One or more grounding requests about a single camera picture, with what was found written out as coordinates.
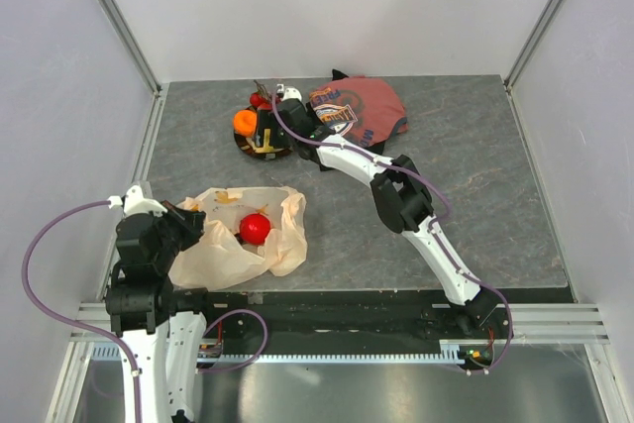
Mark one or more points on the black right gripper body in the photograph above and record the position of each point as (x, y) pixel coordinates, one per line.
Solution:
(278, 138)

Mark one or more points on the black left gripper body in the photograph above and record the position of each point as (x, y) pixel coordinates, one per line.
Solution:
(183, 231)

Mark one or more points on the beige banana print plastic bag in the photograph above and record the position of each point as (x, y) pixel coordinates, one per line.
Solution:
(219, 260)

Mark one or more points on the red apple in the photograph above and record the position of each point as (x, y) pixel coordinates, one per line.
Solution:
(254, 229)

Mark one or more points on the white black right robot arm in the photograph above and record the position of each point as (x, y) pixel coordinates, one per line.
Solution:
(401, 197)

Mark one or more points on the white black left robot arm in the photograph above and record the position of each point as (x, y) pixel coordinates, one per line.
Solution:
(158, 328)

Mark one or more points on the red cherry tomatoes cluster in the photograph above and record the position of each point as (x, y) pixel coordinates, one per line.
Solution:
(261, 98)

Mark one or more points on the orange fruit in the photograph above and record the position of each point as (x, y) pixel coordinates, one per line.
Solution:
(245, 122)

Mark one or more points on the black fruit plate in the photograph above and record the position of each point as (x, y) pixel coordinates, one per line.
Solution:
(246, 146)

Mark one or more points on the red printed folded t-shirt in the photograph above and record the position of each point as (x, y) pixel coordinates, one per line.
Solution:
(396, 118)

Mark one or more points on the black folded garment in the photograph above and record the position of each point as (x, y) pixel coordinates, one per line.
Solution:
(339, 74)

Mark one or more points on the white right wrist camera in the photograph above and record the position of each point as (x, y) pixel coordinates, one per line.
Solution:
(285, 92)

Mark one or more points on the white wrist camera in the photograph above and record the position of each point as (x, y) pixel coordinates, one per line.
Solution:
(135, 201)
(285, 92)

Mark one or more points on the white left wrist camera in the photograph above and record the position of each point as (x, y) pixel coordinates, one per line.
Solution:
(135, 201)

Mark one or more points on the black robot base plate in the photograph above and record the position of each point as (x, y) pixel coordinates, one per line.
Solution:
(421, 313)

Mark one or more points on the left aluminium frame post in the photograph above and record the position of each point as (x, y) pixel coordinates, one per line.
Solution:
(130, 44)

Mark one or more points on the aluminium frame post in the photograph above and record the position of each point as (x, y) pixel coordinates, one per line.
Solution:
(130, 44)
(533, 41)

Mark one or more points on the grey slotted cable duct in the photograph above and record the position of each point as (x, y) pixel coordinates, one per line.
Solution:
(449, 354)

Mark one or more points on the aluminium cross rail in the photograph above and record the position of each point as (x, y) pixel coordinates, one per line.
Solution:
(559, 323)

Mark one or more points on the right aluminium frame post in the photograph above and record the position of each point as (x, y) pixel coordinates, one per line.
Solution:
(533, 41)

